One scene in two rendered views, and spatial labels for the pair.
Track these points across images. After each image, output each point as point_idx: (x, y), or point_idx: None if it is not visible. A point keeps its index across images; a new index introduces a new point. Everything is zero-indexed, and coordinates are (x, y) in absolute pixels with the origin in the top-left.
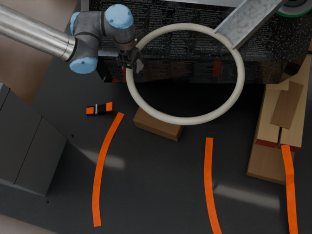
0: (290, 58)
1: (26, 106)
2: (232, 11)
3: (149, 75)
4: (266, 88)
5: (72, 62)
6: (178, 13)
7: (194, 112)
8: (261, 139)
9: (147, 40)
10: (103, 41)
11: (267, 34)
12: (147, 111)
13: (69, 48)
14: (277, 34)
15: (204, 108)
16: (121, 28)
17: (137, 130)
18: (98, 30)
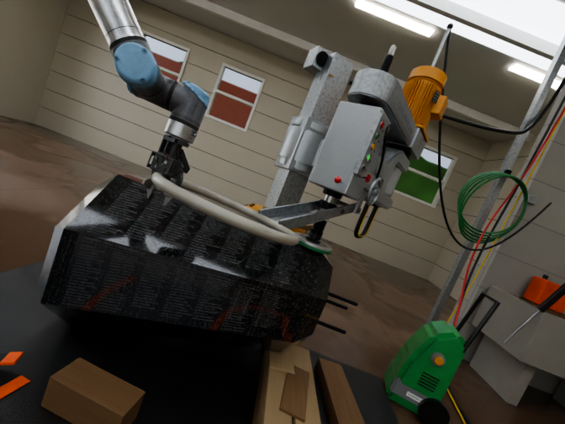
0: (314, 293)
1: None
2: (277, 206)
3: (131, 295)
4: (269, 368)
5: (128, 42)
6: (208, 219)
7: (159, 400)
8: None
9: (187, 182)
10: (100, 219)
11: (293, 262)
12: (177, 190)
13: (138, 31)
14: (303, 265)
15: (176, 397)
16: (197, 95)
17: (38, 413)
18: (166, 84)
